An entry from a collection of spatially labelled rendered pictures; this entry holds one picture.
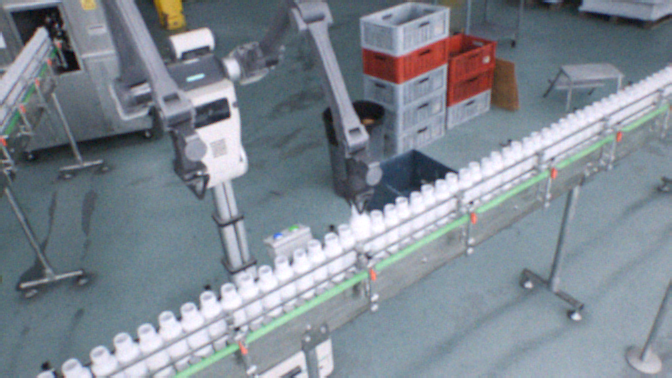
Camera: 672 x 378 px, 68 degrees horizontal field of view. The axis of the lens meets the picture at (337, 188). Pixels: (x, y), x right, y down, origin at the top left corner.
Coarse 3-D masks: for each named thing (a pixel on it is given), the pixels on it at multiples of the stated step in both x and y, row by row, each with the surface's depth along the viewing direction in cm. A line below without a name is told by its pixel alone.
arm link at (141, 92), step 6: (132, 84) 152; (138, 84) 153; (144, 84) 153; (132, 90) 152; (138, 90) 152; (144, 90) 153; (150, 90) 154; (138, 96) 153; (144, 96) 154; (150, 96) 155; (138, 102) 154; (144, 102) 156; (150, 102) 159
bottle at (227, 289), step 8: (224, 288) 141; (232, 288) 142; (224, 296) 140; (232, 296) 140; (240, 296) 143; (224, 304) 141; (232, 304) 140; (240, 304) 142; (240, 312) 143; (240, 320) 144; (240, 328) 145
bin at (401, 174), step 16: (384, 160) 234; (400, 160) 240; (416, 160) 243; (432, 160) 233; (384, 176) 238; (400, 176) 245; (416, 176) 248; (432, 176) 237; (384, 192) 220; (400, 192) 249; (416, 192) 249; (368, 208) 237; (384, 208) 225
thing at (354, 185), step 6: (348, 174) 151; (342, 180) 157; (348, 180) 151; (354, 180) 150; (360, 180) 151; (342, 186) 155; (348, 186) 152; (354, 186) 151; (360, 186) 152; (366, 186) 154; (354, 192) 151; (360, 192) 151; (366, 192) 151; (372, 192) 152; (360, 198) 151
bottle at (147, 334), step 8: (144, 328) 131; (152, 328) 130; (144, 336) 128; (152, 336) 130; (160, 336) 133; (144, 344) 130; (152, 344) 130; (160, 344) 132; (144, 352) 130; (160, 352) 132; (152, 360) 132; (160, 360) 133; (168, 360) 136; (152, 368) 134; (168, 368) 136; (152, 376) 136; (160, 376) 136
